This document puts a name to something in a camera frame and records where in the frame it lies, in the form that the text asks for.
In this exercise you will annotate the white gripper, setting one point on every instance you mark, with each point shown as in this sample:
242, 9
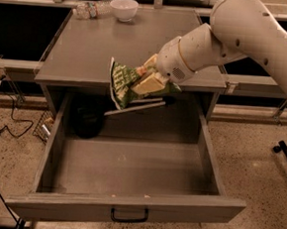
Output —
170, 61

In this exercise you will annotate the white ceramic bowl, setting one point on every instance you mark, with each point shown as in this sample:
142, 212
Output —
124, 10

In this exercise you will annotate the black drawer handle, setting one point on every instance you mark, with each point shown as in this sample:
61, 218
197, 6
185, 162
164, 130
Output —
129, 215

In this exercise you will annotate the grey cabinet with top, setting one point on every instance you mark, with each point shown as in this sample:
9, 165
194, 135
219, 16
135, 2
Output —
80, 58

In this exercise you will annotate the green jalapeno chip bag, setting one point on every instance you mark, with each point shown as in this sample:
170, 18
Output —
123, 77

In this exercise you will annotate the metal railing frame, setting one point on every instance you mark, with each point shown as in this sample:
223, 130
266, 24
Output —
249, 77

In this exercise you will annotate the black tripod with silver legs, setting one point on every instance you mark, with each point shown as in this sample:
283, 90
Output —
88, 112

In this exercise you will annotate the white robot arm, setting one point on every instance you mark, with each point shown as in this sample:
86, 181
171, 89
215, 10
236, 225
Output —
237, 29

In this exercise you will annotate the open grey top drawer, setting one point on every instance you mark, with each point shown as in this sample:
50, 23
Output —
161, 159

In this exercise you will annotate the wire mesh basket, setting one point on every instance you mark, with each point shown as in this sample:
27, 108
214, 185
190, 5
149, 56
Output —
44, 126

